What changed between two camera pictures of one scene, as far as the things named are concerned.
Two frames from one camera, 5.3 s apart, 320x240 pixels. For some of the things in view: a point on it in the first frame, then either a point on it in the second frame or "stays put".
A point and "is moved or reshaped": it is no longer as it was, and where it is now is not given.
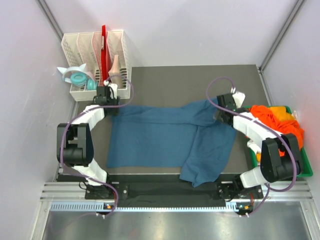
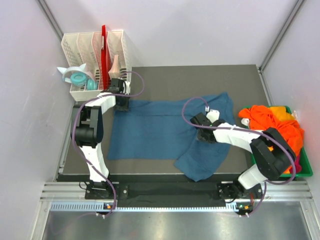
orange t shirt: [264, 114] stays put
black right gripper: [218, 113] -> [199, 138]
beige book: [114, 72] stays put
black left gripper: [115, 101] -> [125, 107]
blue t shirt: [187, 137] is moved or reshaped
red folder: [106, 65] stays put
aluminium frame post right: [288, 23] stays put
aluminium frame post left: [50, 19] stays put
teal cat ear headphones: [78, 76] stays put
